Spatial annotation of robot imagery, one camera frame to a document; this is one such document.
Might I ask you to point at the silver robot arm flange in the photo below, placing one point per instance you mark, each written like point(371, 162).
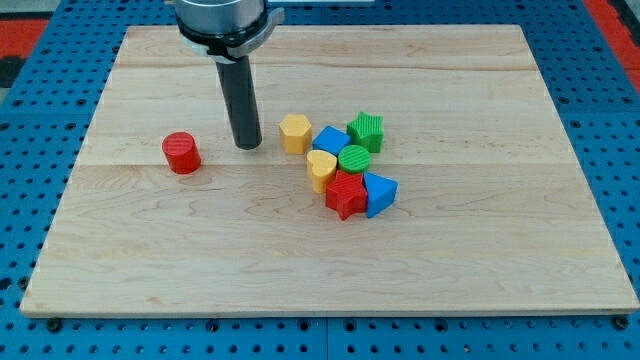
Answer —
point(226, 30)

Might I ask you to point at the red star block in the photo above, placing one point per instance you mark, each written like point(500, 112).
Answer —
point(347, 194)

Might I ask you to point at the yellow hexagon block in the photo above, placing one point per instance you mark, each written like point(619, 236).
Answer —
point(295, 134)

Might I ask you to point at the green star block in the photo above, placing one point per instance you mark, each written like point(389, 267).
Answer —
point(366, 130)

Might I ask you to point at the yellow heart block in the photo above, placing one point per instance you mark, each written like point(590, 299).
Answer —
point(321, 169)

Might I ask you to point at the green cylinder block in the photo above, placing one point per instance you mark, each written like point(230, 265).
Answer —
point(354, 159)

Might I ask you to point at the blue cube block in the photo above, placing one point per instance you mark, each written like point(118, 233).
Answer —
point(331, 140)

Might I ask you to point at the blue triangle block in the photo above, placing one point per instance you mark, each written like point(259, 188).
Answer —
point(381, 193)

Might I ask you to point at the light wooden board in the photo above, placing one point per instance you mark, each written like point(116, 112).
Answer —
point(493, 215)

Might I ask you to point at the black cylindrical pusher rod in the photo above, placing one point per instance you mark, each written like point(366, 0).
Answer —
point(240, 100)

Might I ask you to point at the red cylinder block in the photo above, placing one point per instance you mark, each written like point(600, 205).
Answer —
point(181, 152)

